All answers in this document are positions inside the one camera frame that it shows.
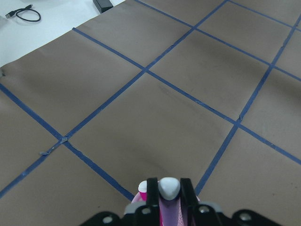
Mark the purple pen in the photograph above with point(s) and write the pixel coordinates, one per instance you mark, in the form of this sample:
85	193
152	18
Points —
169	202

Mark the pink pen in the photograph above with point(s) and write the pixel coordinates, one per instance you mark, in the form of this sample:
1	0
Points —
142	189

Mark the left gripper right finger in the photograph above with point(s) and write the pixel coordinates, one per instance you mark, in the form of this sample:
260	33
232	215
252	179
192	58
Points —
197	213

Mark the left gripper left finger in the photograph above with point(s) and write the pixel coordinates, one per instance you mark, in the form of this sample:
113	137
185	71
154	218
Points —
144	213

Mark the black power brick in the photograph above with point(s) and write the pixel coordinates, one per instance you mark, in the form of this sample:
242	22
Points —
103	5

